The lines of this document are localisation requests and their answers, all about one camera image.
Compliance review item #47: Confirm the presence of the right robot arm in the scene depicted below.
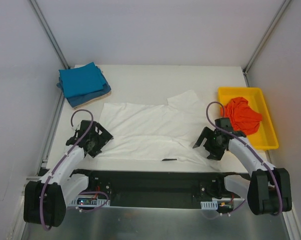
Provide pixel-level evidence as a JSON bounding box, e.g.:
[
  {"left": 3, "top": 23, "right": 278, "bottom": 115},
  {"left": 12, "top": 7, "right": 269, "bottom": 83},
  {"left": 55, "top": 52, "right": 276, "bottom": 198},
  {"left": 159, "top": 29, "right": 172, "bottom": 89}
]
[{"left": 193, "top": 117, "right": 293, "bottom": 216}]

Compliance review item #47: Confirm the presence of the yellow plastic tray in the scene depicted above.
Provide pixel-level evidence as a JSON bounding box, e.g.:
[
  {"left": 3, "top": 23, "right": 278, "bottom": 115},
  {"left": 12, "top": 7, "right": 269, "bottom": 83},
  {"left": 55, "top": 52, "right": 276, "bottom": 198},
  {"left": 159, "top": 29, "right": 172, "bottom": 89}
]
[{"left": 217, "top": 87, "right": 279, "bottom": 151}]

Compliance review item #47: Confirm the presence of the aluminium frame post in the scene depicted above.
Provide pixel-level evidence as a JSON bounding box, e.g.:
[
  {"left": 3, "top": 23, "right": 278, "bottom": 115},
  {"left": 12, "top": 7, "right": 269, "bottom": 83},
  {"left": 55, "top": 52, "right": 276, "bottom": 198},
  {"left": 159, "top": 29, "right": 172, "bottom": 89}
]
[
  {"left": 242, "top": 0, "right": 293, "bottom": 76},
  {"left": 28, "top": 0, "right": 71, "bottom": 69}
]

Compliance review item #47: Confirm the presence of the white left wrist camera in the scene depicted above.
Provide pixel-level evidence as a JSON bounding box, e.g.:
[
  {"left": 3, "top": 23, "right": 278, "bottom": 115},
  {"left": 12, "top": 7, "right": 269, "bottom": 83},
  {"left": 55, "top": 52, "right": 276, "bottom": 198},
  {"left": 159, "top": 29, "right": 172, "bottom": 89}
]
[{"left": 72, "top": 123, "right": 81, "bottom": 131}]

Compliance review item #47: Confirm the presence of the beige folded t shirt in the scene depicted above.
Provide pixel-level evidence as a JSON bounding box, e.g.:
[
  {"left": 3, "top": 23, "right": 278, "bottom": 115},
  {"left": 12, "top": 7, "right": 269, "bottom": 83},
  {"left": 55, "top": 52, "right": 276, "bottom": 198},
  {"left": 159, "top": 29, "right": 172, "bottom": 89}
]
[{"left": 73, "top": 91, "right": 112, "bottom": 110}]

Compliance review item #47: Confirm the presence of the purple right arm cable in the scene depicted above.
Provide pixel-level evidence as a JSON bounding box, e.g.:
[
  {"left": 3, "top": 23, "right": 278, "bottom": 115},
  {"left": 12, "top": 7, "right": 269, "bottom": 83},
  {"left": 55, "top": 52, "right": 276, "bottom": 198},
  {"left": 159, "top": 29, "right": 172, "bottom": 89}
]
[{"left": 205, "top": 101, "right": 284, "bottom": 216}]

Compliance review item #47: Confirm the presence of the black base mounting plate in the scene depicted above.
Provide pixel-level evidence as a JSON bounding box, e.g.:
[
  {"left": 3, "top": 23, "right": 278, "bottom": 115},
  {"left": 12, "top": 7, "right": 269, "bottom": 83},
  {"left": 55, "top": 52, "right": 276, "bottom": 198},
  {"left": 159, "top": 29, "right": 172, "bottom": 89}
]
[{"left": 73, "top": 169, "right": 243, "bottom": 209}]

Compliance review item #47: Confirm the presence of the blue folded t shirt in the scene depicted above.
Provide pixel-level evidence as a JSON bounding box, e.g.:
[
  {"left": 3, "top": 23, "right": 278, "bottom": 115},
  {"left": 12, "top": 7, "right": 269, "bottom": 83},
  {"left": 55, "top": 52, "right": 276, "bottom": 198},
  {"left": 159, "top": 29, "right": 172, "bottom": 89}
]
[{"left": 66, "top": 73, "right": 112, "bottom": 108}]

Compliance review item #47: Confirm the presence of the right aluminium frame post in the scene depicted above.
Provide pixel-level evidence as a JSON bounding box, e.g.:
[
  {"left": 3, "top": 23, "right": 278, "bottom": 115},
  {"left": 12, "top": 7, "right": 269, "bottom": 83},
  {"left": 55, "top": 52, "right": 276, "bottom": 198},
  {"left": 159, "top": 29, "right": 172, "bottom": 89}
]
[{"left": 242, "top": 0, "right": 293, "bottom": 76}]

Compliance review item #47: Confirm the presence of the white slotted cable duct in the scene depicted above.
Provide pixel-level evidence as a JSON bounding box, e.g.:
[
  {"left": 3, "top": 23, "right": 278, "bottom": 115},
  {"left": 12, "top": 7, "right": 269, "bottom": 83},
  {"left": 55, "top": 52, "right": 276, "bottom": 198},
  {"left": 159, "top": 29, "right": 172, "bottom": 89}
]
[{"left": 200, "top": 200, "right": 218, "bottom": 211}]

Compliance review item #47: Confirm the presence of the left aluminium frame post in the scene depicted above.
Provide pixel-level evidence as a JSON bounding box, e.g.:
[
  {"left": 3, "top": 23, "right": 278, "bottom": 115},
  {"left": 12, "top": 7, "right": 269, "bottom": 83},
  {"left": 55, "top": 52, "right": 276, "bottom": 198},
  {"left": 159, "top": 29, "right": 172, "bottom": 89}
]
[{"left": 28, "top": 0, "right": 71, "bottom": 69}]

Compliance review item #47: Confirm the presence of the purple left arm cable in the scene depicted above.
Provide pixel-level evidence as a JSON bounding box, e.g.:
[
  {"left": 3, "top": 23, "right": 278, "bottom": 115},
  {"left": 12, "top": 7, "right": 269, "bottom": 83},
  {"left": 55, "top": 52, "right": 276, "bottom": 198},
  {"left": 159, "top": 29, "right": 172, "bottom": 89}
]
[{"left": 39, "top": 108, "right": 95, "bottom": 231}]

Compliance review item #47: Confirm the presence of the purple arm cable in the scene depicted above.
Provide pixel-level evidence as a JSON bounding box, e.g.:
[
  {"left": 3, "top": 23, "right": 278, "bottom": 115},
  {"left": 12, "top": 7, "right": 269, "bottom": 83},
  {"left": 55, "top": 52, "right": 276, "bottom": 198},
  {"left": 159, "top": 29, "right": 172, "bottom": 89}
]
[
  {"left": 39, "top": 108, "right": 95, "bottom": 231},
  {"left": 205, "top": 101, "right": 284, "bottom": 216}
]

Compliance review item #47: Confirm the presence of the white t shirt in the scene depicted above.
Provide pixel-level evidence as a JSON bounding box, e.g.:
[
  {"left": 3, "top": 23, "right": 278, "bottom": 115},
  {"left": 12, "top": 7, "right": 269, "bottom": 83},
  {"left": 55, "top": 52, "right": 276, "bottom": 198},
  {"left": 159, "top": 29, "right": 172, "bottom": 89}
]
[{"left": 94, "top": 90, "right": 221, "bottom": 172}]

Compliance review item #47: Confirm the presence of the orange t shirt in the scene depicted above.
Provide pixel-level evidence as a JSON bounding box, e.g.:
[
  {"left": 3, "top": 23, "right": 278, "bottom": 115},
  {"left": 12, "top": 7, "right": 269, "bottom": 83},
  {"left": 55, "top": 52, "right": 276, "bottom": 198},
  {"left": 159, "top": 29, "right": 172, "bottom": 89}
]
[{"left": 220, "top": 97, "right": 263, "bottom": 136}]

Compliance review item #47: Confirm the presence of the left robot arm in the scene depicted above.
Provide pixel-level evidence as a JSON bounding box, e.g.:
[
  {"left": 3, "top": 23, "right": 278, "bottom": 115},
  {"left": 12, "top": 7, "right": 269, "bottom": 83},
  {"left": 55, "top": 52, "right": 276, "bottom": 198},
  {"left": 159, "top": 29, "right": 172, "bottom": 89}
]
[{"left": 23, "top": 120, "right": 114, "bottom": 230}]

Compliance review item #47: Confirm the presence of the teal folded t shirt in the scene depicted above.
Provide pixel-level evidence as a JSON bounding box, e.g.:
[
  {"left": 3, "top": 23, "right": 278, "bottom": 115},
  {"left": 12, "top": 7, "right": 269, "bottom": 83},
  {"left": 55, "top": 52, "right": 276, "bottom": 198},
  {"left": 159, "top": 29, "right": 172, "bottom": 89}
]
[{"left": 59, "top": 62, "right": 106, "bottom": 98}]

